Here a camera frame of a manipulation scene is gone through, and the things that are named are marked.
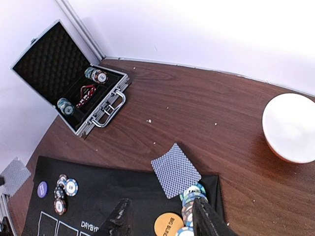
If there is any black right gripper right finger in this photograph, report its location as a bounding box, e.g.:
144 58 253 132
192 198 237 236

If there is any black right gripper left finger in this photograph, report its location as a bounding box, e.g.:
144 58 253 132
97 199 133 236

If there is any poker chip pile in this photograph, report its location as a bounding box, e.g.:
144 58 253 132
175 182 209 236
53 174 79 215

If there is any orange big blind button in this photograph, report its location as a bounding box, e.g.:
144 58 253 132
154 212 184 236

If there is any blue patterned playing card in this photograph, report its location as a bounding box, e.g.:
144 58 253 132
151 143 201 199
0 157 31 197

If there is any purple small blind button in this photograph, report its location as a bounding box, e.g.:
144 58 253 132
37 181 48 199

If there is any poker chip row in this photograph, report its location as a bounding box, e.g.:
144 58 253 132
57 97 75 116
84 67 108 84

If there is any black poker play mat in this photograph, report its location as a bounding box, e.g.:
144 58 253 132
21 155 224 236

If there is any white and red bowl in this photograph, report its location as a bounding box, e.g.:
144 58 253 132
262 93 315 164

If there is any red translucent die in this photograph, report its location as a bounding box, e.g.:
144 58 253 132
76 95 92 108

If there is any black all-in triangle plaque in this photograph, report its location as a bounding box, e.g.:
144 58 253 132
80 84 96 97

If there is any aluminium poker chip case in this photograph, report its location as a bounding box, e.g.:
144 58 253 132
11 20 131 139

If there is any left aluminium frame post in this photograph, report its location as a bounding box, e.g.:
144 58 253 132
55 0 106 61

